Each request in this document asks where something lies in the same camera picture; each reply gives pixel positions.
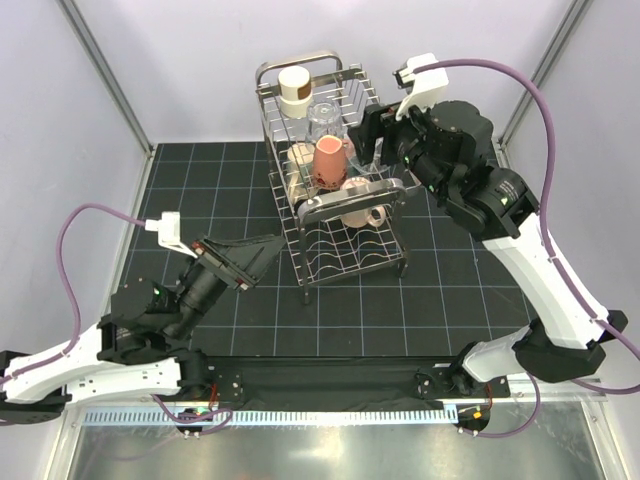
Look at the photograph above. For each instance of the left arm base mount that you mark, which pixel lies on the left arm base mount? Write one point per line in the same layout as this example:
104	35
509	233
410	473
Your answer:
225	385

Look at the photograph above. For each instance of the aluminium frame rail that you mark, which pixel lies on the aluminium frame rail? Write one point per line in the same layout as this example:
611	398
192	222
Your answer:
265	382

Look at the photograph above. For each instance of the cream floral painted mug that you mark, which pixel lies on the cream floral painted mug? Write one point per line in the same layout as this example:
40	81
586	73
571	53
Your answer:
298	177

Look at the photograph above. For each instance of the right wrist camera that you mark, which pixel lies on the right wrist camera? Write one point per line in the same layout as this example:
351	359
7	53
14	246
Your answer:
423	90

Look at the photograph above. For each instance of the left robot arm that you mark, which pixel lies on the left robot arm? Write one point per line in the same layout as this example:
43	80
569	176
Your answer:
141	346

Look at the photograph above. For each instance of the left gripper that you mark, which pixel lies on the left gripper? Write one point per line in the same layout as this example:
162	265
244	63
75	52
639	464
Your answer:
249	259

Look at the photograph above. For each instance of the steel wire dish rack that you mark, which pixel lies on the steel wire dish rack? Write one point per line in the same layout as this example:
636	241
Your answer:
340	210

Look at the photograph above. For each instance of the coral mug white interior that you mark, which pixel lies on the coral mug white interior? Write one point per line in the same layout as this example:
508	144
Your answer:
329	168

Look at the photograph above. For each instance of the white slotted cable duct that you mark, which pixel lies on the white slotted cable duct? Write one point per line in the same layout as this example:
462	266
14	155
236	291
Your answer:
154	416

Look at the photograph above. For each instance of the brown metal-lined cup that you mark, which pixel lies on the brown metal-lined cup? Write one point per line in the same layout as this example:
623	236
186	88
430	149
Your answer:
295	91

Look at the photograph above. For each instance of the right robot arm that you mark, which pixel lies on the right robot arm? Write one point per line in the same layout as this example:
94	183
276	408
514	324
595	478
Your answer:
446	148

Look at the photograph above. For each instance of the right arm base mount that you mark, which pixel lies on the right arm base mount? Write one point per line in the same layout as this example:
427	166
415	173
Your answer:
434	383

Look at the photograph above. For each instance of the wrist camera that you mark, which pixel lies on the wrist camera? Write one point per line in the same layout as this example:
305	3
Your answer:
168	230
423	90

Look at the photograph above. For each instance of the black grid mat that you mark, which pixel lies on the black grid mat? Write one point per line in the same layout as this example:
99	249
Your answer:
422	287

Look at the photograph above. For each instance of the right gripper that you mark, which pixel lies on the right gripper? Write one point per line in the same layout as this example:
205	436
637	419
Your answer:
367	132

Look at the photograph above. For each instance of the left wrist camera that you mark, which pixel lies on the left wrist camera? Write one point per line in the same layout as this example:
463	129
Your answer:
168	230

